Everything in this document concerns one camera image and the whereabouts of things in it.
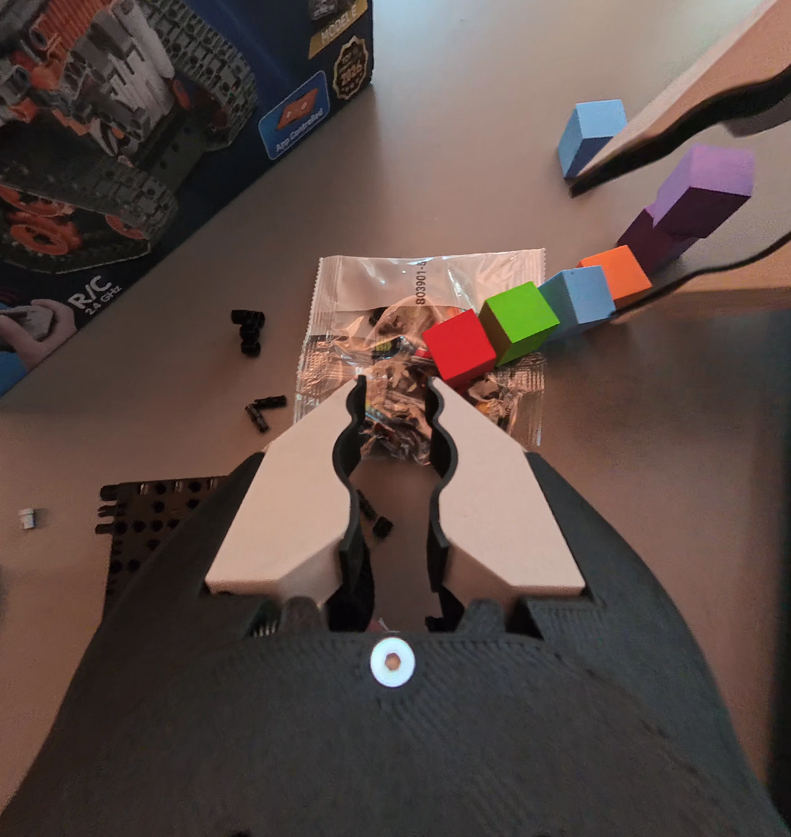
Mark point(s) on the black perforated building plate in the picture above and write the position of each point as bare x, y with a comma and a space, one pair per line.
147, 516

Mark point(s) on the green foam cube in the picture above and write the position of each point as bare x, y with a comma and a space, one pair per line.
520, 320

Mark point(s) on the purple foam cube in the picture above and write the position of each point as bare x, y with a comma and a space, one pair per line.
703, 189
650, 242

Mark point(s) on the blue foam cube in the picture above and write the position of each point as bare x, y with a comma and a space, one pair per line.
592, 131
582, 297

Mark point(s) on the clear plastic parts bag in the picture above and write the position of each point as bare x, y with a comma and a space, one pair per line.
369, 288

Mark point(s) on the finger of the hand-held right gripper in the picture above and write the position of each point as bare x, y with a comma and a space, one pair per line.
762, 284
716, 72

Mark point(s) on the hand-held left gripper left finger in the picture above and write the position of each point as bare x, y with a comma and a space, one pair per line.
284, 523

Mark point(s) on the orange foam cube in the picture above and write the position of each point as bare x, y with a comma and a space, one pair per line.
621, 274

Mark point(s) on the small black pin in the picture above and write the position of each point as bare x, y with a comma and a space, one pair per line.
271, 401
257, 418

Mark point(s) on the small grey pin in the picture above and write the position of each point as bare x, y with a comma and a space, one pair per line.
28, 518

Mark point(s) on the red foam cube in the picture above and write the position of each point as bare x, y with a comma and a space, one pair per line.
457, 346

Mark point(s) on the black connector piece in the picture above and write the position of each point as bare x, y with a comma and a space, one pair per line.
248, 330
372, 516

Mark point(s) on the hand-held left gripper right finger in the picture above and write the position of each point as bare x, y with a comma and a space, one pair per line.
506, 523

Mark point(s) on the blue robot kit box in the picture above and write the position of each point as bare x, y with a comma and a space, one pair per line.
108, 98

